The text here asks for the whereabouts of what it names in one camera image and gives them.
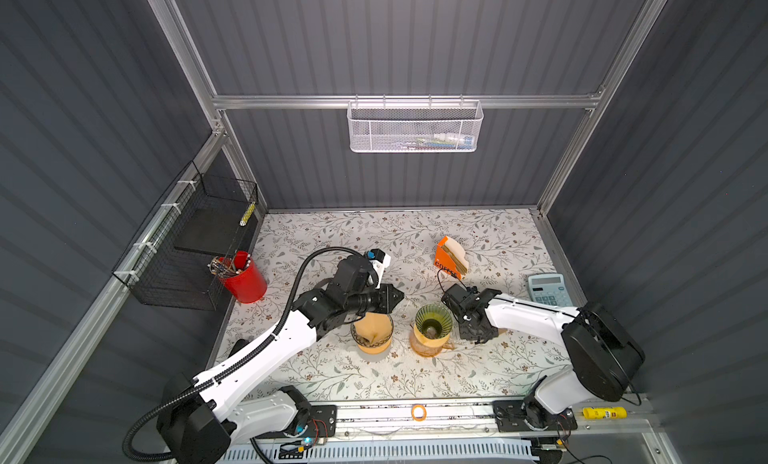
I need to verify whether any green glass dripper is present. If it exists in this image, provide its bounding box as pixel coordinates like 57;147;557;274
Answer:
414;304;453;338

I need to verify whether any grey glass dripper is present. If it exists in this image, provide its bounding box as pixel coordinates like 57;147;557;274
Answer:
350;312;395;349

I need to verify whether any orange glass pitcher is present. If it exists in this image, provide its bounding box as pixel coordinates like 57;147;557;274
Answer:
410;339;455;357

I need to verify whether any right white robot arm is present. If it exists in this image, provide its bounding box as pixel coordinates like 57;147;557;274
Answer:
441;284;645;421

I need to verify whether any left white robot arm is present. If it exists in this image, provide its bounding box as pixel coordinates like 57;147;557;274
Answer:
156;248;404;463

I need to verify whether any orange coffee filter box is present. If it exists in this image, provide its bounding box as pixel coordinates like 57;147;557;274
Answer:
434;236;469;279

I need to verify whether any light blue calculator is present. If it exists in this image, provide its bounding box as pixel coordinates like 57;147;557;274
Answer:
528;273;573;307

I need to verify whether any orange tape roll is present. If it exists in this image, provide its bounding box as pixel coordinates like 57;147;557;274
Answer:
411;404;427;422

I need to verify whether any red cup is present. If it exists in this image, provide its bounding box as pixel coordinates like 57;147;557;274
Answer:
209;250;267;304

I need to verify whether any black stapler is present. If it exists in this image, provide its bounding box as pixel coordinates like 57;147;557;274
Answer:
229;338;250;357

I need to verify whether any yellow marker in basket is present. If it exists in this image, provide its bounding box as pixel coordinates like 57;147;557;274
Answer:
239;201;257;227

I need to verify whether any yellow glue stick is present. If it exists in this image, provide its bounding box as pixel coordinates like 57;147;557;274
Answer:
582;407;628;420

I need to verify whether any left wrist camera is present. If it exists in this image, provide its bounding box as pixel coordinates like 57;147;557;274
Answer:
366;248;391;288

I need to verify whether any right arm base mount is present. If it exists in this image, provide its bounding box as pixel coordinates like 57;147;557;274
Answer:
492;399;578;432

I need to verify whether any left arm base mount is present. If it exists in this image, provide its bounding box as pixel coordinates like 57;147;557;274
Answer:
275;404;338;439

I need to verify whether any white wire basket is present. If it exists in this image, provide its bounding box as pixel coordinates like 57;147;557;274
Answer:
346;100;484;153

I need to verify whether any black wire basket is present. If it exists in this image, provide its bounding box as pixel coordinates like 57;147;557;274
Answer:
113;162;260;312

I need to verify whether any black corrugated cable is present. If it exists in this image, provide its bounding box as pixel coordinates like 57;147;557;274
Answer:
122;246;367;463

